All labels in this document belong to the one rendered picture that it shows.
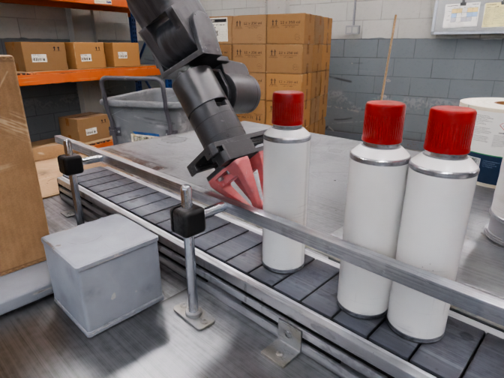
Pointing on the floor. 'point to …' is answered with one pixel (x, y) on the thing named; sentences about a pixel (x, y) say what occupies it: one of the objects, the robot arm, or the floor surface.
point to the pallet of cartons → (281, 59)
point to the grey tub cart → (143, 112)
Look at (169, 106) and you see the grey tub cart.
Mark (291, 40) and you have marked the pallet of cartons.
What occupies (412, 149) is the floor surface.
